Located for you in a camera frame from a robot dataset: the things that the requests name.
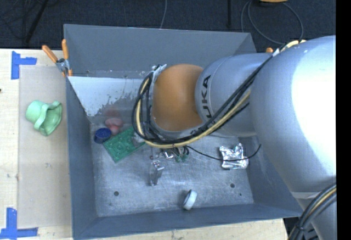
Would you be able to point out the grey metal bin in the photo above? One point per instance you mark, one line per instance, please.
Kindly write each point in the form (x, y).
(137, 178)

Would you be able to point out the pink toy food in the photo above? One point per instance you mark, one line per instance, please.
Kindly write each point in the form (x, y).
(113, 123)

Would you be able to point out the green flat block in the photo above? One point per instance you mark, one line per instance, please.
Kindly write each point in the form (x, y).
(120, 145)

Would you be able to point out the dark blue round cap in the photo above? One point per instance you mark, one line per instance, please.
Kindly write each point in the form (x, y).
(102, 135)

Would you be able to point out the crumpled silver foil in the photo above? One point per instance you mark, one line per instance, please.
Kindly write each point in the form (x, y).
(233, 156)

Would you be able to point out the pale green cup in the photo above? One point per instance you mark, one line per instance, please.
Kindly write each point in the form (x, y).
(44, 116)

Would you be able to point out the pale wood flat board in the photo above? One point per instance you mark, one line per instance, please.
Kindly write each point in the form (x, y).
(41, 164)

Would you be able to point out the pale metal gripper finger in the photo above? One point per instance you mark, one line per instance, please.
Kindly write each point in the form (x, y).
(153, 175)
(160, 172)

